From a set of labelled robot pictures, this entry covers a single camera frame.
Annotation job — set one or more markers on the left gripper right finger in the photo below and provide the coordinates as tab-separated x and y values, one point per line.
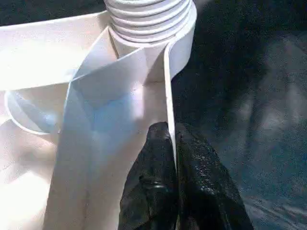
206	191

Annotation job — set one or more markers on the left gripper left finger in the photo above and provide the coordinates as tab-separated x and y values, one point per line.
151	179

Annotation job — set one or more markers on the white plastic table top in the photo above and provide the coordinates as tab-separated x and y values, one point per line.
96	119

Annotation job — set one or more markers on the white plastic table leg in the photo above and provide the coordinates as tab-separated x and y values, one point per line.
148	24

